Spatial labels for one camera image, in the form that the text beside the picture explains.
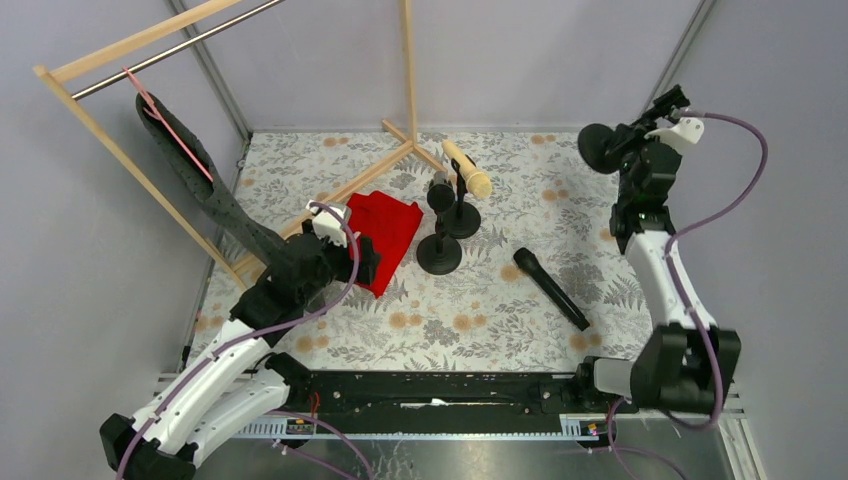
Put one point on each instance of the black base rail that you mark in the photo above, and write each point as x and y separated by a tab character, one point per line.
424	403

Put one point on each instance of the black microphone orange tip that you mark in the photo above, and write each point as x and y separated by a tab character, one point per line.
440	193

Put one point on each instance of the black mic stand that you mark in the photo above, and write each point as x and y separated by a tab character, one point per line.
463	219
439	253

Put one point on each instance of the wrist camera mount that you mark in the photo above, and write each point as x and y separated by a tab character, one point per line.
686	133
327	223

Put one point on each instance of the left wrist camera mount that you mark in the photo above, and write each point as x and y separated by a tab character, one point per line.
327	223

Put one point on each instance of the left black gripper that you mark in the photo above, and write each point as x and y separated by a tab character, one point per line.
357	259

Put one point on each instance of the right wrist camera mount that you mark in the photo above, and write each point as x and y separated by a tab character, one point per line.
686	133

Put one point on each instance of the dark grey hanging garment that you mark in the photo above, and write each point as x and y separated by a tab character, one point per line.
215	199

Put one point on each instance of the red folded shirt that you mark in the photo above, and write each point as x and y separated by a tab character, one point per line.
391	225

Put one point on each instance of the beige microphone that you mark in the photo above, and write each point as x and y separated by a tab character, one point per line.
478	183

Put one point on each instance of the metal clothes rail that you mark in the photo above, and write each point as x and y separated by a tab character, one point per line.
198	39

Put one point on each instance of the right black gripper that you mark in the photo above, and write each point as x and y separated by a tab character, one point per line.
667	105

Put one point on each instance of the black mic stand corner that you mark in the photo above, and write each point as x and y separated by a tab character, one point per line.
603	148

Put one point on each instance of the pink clothes hanger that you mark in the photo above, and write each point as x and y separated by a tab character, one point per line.
157	114

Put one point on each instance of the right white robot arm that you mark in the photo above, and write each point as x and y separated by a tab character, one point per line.
688	361

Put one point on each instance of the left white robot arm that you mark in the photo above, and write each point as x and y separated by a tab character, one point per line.
238	377

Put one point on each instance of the floral patterned mat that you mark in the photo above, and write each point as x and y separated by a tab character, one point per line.
487	315

